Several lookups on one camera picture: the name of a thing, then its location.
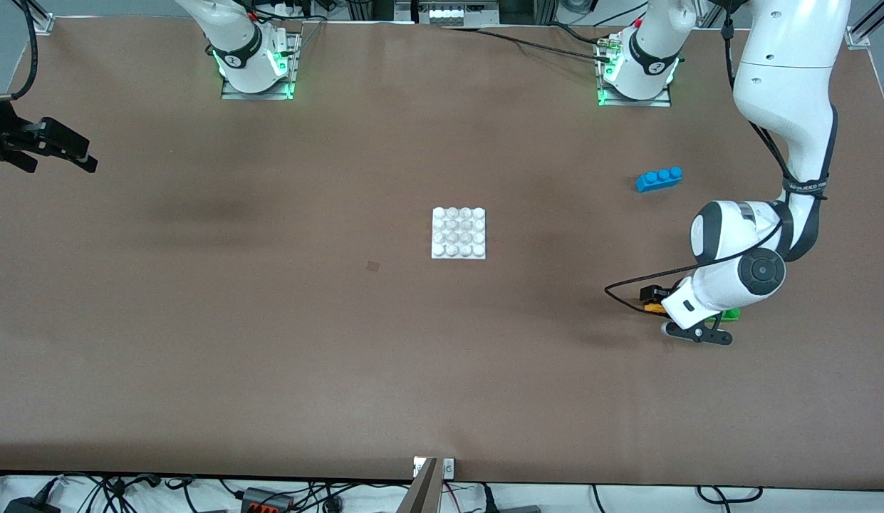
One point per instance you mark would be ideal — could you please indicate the silver corner bracket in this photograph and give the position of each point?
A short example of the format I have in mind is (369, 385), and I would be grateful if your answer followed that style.
(41, 23)
(858, 37)

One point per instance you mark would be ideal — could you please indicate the black adapter with orange buttons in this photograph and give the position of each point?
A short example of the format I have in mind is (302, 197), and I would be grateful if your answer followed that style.
(266, 501)

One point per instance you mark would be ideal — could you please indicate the black power plug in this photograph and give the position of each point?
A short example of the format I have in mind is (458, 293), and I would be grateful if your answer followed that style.
(30, 504)

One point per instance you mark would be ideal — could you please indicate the green two-stud block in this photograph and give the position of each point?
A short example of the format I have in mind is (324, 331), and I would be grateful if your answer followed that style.
(731, 314)

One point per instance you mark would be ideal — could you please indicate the white power strip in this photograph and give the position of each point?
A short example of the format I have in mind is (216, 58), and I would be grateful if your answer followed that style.
(456, 13)

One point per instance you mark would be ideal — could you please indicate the yellow two-stud block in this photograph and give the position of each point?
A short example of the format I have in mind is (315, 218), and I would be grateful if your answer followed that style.
(653, 308)

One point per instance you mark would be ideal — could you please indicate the black left camera mount bracket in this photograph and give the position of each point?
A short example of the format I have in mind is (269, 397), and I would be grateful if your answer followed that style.
(702, 335)

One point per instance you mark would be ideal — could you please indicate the grey metal post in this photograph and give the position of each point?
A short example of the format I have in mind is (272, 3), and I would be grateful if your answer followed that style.
(422, 491)

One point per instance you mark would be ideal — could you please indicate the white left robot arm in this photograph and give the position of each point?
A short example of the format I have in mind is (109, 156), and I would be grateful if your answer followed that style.
(783, 85)

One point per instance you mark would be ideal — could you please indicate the white studded base plate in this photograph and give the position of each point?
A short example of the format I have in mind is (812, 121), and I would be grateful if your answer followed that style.
(459, 233)

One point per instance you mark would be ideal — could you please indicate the small silver bracket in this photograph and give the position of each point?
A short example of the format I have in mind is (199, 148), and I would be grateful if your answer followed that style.
(448, 468)

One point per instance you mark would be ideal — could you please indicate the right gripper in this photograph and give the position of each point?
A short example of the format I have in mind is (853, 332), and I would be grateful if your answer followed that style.
(8, 135)

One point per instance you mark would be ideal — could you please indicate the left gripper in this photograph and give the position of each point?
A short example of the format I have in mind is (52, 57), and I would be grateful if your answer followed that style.
(656, 294)

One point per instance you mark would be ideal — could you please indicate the blue three-stud block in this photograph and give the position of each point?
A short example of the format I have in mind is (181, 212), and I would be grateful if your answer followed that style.
(658, 179)

